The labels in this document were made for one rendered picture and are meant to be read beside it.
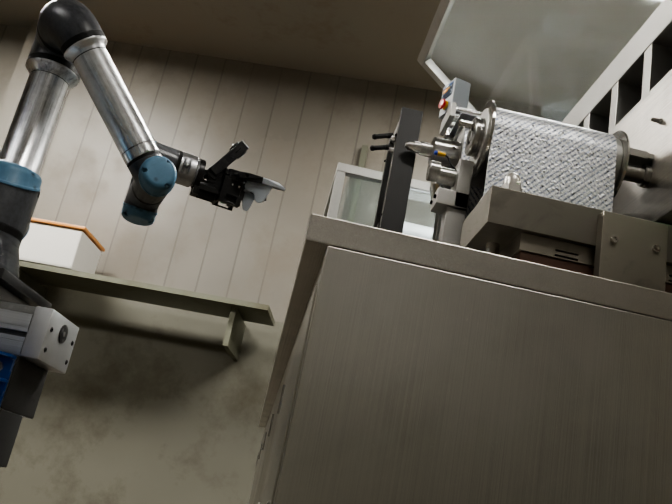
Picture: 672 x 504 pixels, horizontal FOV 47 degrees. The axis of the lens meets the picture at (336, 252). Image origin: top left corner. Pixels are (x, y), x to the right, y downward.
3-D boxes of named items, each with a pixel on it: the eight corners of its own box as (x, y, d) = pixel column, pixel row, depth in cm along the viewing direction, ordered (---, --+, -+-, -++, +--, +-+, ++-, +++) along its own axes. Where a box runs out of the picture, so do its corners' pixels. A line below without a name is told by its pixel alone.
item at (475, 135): (462, 158, 150) (469, 121, 151) (472, 161, 150) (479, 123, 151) (471, 151, 143) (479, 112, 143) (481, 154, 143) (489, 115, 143)
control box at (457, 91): (432, 116, 213) (437, 85, 216) (453, 124, 215) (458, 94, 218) (445, 106, 206) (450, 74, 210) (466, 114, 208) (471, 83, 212)
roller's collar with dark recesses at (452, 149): (426, 169, 175) (430, 144, 177) (451, 175, 175) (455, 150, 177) (432, 157, 169) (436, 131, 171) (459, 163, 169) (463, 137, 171)
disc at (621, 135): (589, 217, 153) (595, 150, 158) (592, 217, 153) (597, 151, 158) (624, 187, 139) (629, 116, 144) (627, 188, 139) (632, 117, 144)
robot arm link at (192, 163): (179, 155, 182) (186, 147, 175) (197, 161, 184) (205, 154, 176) (170, 184, 181) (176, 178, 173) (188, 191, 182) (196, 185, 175)
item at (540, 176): (477, 240, 134) (489, 146, 140) (606, 269, 135) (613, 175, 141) (477, 239, 133) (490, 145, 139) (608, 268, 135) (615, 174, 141)
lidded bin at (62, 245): (93, 289, 467) (105, 249, 475) (72, 269, 431) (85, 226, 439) (21, 276, 470) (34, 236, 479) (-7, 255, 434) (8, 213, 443)
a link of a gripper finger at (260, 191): (280, 208, 179) (243, 202, 181) (286, 184, 180) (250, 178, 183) (276, 204, 176) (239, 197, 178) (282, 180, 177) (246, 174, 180)
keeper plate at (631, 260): (592, 284, 112) (597, 214, 115) (658, 298, 112) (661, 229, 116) (599, 279, 109) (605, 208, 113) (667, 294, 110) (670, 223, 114)
